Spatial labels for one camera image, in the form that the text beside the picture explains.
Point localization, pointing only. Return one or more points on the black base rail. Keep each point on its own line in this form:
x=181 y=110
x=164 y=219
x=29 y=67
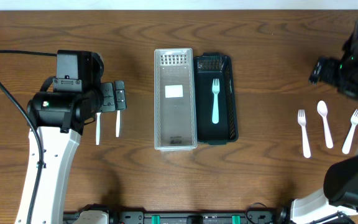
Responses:
x=256 y=213

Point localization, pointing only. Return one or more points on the mint green plastic fork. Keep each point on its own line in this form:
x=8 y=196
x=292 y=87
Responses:
x=215 y=90

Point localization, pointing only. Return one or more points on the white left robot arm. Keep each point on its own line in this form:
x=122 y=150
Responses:
x=59 y=113

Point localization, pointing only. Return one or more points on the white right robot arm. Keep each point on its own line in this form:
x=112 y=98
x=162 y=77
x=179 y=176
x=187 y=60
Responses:
x=337 y=201

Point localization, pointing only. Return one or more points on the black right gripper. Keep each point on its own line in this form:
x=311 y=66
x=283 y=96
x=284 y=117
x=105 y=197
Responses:
x=319 y=70

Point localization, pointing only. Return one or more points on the pale pink plastic spoon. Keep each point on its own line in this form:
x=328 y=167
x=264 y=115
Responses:
x=323 y=112

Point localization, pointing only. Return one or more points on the clear perforated plastic basket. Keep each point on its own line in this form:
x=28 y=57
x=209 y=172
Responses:
x=174 y=118

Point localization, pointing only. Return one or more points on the dark green perforated basket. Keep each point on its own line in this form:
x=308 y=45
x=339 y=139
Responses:
x=207 y=67

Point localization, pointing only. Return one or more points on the white plastic fork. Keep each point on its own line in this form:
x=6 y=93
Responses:
x=348 y=140
x=305 y=142

